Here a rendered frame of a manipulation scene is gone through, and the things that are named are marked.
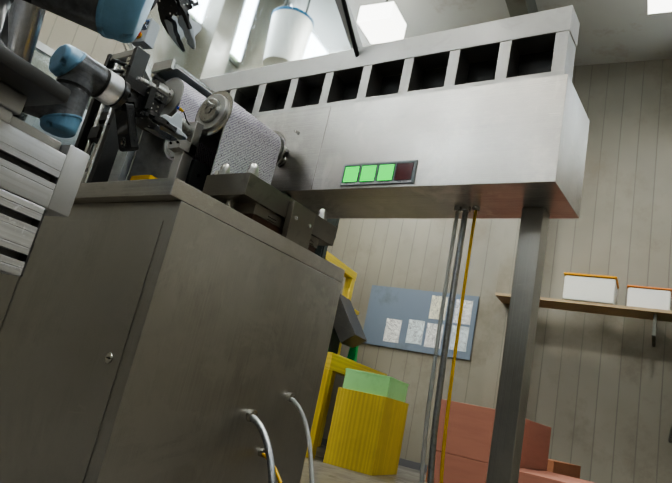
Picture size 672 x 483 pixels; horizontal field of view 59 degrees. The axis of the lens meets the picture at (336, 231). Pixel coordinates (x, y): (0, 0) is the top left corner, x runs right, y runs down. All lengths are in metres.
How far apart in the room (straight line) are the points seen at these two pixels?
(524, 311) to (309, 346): 0.57
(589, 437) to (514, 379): 5.61
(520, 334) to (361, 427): 4.18
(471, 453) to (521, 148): 2.14
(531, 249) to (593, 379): 5.62
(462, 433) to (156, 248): 2.46
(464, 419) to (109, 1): 2.96
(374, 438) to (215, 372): 4.32
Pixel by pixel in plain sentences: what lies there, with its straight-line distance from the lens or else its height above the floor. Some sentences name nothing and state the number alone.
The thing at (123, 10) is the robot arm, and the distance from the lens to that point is 0.85.
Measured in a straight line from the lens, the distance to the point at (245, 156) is 1.80.
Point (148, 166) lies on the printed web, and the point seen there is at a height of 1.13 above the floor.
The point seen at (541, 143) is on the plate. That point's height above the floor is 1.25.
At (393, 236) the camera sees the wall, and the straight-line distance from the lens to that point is 8.20.
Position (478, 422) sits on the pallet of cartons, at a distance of 3.42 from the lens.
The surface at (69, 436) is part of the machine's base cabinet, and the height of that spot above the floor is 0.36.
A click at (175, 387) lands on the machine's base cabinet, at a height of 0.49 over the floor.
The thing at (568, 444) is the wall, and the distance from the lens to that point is 7.21.
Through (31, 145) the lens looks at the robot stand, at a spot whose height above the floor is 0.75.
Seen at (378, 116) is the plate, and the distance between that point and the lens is 1.86.
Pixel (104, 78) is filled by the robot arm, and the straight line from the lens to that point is 1.48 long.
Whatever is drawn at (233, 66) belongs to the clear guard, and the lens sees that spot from 2.46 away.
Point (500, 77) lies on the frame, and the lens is 1.75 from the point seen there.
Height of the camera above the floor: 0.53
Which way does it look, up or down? 16 degrees up
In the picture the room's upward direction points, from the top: 12 degrees clockwise
